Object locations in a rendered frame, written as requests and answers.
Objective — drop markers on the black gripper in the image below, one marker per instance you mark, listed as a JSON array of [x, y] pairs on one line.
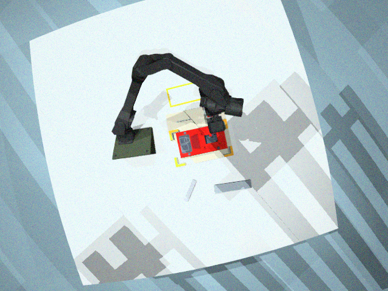
[[215, 123]]

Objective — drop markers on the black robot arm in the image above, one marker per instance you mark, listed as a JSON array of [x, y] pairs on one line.
[[212, 86]]

